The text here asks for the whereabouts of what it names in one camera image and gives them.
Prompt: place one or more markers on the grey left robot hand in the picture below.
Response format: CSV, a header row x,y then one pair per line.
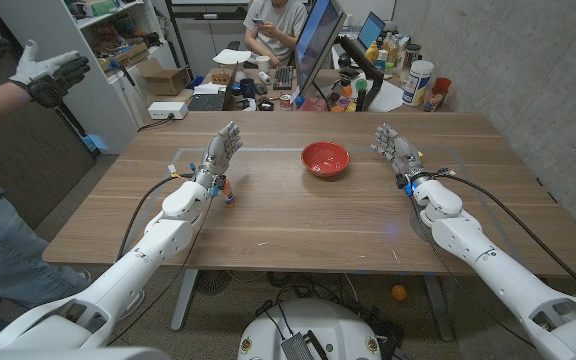
x,y
218,155

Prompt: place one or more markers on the operator right gloved hand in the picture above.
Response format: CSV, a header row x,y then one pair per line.
x,y
48,75

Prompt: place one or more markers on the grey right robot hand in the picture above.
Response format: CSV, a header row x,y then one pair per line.
x,y
405,155

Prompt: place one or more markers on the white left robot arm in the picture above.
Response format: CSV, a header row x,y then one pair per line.
x,y
168,235

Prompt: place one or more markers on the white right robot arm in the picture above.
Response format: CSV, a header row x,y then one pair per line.
x,y
468,240

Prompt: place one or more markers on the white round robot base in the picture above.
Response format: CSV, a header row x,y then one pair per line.
x,y
318,320

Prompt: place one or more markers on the orange capped glue stick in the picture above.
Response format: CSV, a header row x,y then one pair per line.
x,y
229,196

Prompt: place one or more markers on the red bowl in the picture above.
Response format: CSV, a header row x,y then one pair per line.
x,y
325,159

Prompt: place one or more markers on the small white tape roll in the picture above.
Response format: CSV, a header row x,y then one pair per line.
x,y
265,77

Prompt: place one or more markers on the black laptop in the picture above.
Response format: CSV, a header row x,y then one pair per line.
x,y
208,101

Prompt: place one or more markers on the white paper sheet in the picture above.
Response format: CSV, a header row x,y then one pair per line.
x,y
390,97

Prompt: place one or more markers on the white shelf unit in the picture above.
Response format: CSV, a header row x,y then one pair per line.
x,y
98,120

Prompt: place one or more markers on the white power box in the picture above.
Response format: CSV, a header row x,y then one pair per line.
x,y
168,110

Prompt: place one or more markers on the dark blue mug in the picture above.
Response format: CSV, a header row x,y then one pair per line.
x,y
247,88

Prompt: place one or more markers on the white plastic canister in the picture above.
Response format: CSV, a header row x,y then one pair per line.
x,y
417,82

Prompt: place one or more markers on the small wooden box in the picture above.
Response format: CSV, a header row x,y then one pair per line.
x,y
221,77

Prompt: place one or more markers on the flat printed cardboard box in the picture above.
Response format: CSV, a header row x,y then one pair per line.
x,y
128,56

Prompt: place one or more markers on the green ball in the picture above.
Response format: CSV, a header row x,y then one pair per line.
x,y
361,84

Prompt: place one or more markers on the soda can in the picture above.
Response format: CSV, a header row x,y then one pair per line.
x,y
285,102

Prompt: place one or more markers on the green box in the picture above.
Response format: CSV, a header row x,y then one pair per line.
x,y
102,8

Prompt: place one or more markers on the open cardboard box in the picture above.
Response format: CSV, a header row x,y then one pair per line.
x,y
165,80

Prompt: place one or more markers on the jar with black lid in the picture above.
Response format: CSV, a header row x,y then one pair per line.
x,y
411,57

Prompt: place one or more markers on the black keyboard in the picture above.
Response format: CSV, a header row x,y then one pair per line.
x,y
283,77

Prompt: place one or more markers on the white paper cup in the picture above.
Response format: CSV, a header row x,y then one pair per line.
x,y
263,64

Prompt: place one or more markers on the pink box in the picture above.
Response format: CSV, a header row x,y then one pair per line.
x,y
313,104

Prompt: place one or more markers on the yellow bottle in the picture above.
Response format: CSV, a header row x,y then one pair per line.
x,y
372,52

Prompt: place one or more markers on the round black grille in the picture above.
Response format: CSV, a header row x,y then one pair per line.
x,y
213,281

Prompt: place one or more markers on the laptop with blue screen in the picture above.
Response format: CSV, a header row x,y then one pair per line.
x,y
370,30

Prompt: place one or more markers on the smartphone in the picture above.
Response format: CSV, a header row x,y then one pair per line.
x,y
258,21

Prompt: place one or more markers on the large computer monitor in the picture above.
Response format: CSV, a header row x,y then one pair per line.
x,y
318,45

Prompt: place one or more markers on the grey metal table leg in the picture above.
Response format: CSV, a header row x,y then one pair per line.
x,y
438,310
184,300

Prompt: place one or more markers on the seated person grey shirt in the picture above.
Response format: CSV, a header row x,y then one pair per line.
x,y
283,20

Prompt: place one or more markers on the white sneaker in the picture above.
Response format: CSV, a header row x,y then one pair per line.
x,y
135,302

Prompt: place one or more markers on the white robot torso edge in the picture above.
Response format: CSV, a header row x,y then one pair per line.
x,y
68,354

